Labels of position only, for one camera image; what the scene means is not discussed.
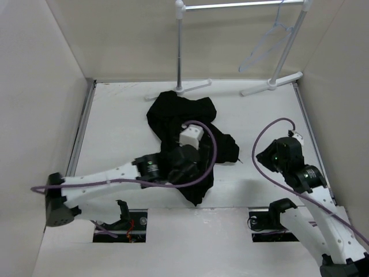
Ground black trousers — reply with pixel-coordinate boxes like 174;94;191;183
146;91;240;206

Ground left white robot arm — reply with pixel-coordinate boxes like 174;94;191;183
44;145;200;230

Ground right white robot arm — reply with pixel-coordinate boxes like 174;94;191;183
256;137;368;276

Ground white clothes rack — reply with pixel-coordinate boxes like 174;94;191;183
144;0;314;101

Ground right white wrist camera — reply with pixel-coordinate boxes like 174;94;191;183
288;130;304;145

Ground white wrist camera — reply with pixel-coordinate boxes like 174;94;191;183
179;124;204;150
288;130;304;145

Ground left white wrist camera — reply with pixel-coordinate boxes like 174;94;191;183
179;124;204;150

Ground right aluminium frame rail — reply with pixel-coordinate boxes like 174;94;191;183
292;81;337;205

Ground aluminium frame rail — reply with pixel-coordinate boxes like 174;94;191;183
292;81;337;205
66;78;96;177

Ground left aluminium frame rail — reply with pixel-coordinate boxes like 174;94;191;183
66;78;96;177

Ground light blue wire hanger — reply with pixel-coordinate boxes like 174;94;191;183
238;1;294;73

